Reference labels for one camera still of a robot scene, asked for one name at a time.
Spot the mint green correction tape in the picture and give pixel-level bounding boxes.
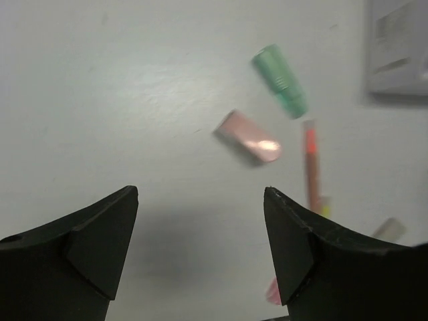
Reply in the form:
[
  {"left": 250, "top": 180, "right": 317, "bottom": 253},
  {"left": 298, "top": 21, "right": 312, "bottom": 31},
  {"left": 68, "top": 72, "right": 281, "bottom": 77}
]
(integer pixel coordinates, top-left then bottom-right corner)
[{"left": 251, "top": 44, "right": 308, "bottom": 119}]

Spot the pink mini stapler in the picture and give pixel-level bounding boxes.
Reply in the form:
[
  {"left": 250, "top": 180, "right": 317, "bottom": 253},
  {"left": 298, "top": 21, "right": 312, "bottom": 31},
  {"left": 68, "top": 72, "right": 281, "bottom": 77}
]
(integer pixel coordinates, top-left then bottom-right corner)
[{"left": 213, "top": 110, "right": 282, "bottom": 166}]

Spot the white left organizer tray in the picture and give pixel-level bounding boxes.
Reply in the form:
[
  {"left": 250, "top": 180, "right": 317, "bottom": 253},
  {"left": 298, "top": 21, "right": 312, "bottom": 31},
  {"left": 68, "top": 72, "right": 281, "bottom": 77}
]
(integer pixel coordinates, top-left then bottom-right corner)
[{"left": 366, "top": 0, "right": 427, "bottom": 96}]

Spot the orange pink pen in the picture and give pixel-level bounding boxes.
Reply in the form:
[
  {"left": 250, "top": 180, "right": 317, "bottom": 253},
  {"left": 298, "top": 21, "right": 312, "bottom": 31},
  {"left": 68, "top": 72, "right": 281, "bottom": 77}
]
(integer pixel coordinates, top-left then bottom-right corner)
[{"left": 303, "top": 120, "right": 322, "bottom": 214}]

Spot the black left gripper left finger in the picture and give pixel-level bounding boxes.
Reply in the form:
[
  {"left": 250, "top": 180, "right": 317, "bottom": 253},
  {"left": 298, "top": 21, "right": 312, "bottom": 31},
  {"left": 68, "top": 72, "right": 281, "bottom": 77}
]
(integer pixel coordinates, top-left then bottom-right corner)
[{"left": 1, "top": 186, "right": 138, "bottom": 320}]

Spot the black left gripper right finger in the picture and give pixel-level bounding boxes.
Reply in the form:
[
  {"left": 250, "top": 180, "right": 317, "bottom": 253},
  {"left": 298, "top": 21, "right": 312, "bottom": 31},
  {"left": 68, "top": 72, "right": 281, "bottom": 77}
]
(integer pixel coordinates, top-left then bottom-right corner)
[{"left": 263, "top": 187, "right": 427, "bottom": 320}]

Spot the yellow pen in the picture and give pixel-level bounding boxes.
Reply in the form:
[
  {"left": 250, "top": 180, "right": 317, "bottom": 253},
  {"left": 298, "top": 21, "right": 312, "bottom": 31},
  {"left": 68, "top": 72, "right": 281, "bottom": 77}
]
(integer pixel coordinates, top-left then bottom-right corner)
[{"left": 320, "top": 196, "right": 331, "bottom": 218}]

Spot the pink highlighter pen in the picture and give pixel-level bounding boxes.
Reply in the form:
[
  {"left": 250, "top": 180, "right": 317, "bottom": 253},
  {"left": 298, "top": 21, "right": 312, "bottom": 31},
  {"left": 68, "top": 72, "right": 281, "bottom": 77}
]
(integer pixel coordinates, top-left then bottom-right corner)
[{"left": 265, "top": 277, "right": 282, "bottom": 306}]

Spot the grey eraser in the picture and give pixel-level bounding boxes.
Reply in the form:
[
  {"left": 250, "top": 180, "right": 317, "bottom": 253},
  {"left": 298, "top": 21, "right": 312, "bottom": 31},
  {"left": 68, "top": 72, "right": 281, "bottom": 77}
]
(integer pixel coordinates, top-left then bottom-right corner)
[{"left": 372, "top": 217, "right": 407, "bottom": 243}]

